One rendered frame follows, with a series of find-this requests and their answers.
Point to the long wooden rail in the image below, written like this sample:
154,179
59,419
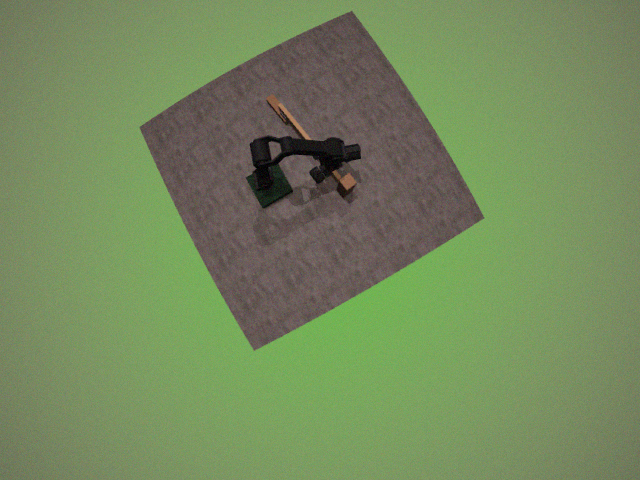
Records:
302,134

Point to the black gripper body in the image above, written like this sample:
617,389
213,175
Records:
317,174

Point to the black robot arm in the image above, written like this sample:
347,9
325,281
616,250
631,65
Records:
332,151

